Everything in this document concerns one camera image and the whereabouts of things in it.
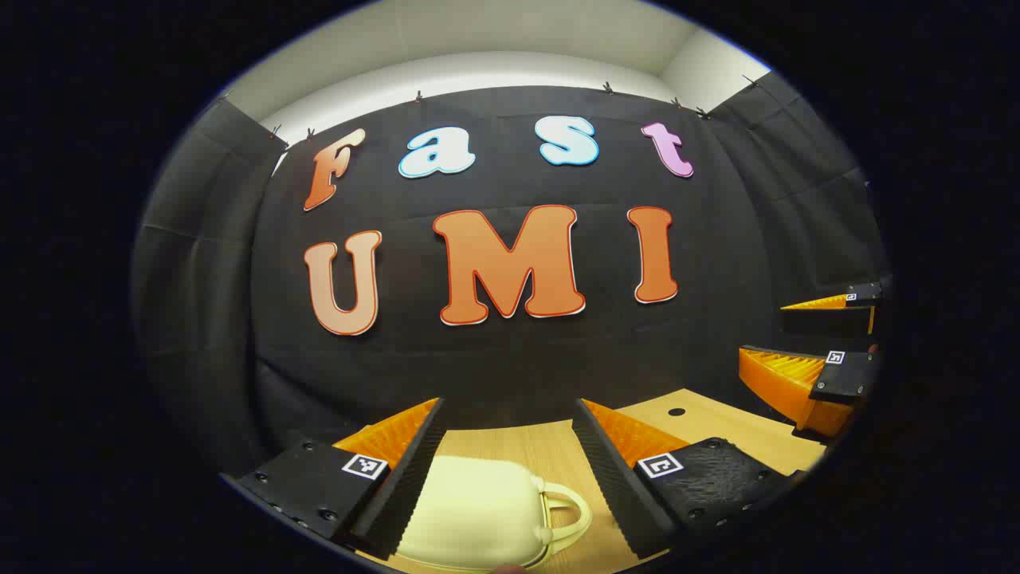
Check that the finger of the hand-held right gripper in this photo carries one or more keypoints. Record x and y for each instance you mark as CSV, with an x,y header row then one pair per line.
x,y
865,292
845,379

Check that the pale yellow suitcase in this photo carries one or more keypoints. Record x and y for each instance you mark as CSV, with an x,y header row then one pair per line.
x,y
478,510

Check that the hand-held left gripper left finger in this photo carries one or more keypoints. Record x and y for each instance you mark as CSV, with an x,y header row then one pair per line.
x,y
414,478

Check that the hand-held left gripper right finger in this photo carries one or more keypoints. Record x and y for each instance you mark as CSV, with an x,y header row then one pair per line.
x,y
613,486

